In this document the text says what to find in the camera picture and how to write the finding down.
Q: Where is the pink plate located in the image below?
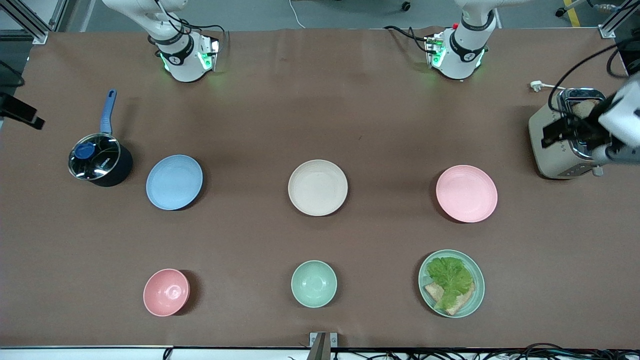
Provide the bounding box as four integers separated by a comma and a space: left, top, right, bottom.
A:
435, 165, 499, 224

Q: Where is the blue plate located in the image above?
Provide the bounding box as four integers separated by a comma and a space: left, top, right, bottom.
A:
146, 154, 204, 211

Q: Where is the beige chrome toaster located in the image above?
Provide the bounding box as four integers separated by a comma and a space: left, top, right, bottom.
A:
528, 87, 610, 180

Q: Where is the brown bread in toaster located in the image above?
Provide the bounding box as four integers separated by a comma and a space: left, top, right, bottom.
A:
572, 99, 602, 121

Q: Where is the glass lid with blue knob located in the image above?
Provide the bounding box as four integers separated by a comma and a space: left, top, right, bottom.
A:
68, 133, 122, 181

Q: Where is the green plate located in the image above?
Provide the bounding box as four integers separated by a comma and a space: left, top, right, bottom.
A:
418, 249, 486, 319

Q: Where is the green lettuce leaf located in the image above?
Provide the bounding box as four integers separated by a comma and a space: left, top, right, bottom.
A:
426, 256, 475, 310

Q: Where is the toasted bread slice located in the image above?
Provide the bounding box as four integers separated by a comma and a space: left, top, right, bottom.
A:
423, 281, 476, 316

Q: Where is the small pink bowl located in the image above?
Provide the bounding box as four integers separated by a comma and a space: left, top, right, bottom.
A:
143, 268, 191, 318

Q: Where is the beige plate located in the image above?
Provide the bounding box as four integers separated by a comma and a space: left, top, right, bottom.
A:
288, 159, 349, 217

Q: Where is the small green bowl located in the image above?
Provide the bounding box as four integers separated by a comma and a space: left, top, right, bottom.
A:
291, 260, 338, 309

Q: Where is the white toaster plug cable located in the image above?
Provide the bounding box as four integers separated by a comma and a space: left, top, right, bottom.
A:
530, 80, 567, 94

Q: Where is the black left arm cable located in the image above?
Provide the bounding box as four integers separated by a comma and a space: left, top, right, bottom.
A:
547, 42, 640, 113

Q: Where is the aluminium frame profile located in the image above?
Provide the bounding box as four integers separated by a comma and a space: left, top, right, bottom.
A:
599, 0, 640, 39
0, 0, 70, 45

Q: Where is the dark saucepan with blue handle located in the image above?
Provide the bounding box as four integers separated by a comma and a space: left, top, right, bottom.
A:
68, 89, 134, 188

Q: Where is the black base cable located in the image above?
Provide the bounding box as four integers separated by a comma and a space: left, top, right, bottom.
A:
383, 25, 432, 53

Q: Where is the black cable bundle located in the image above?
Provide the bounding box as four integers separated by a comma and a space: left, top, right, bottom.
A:
162, 342, 640, 360

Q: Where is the white floor cable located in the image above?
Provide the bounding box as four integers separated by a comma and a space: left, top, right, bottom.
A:
289, 0, 307, 29

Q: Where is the metal table edge bracket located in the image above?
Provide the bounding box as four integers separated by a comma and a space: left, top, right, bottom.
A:
308, 332, 339, 360

